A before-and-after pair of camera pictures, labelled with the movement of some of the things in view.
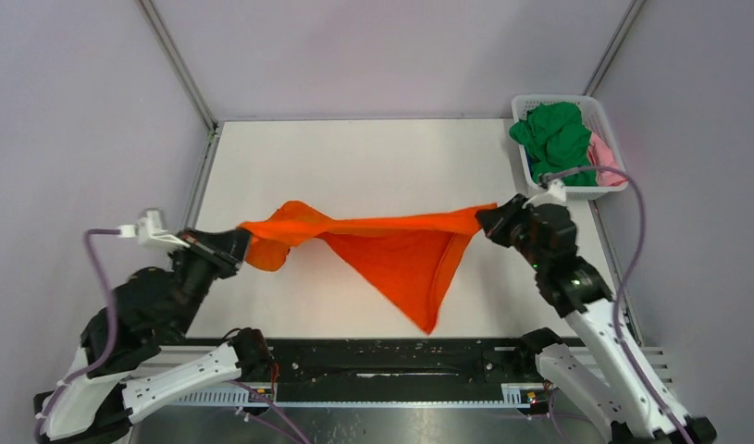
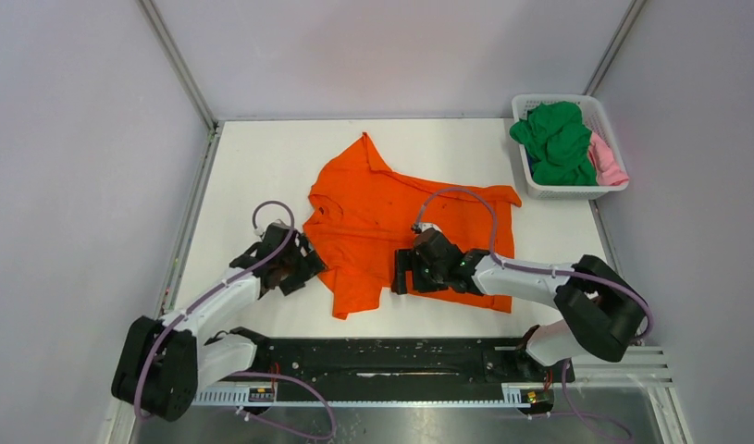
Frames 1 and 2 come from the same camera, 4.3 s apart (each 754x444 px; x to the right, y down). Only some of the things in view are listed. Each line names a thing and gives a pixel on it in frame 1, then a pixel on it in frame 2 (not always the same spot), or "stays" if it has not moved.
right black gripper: x=496 y=221 → x=410 y=258
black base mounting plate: x=399 y=361 stays
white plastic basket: x=595 y=121 stays
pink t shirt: x=601 y=154 stays
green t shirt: x=556 y=140 stays
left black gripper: x=229 y=244 → x=310 y=265
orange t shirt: x=410 y=256 → x=500 y=304
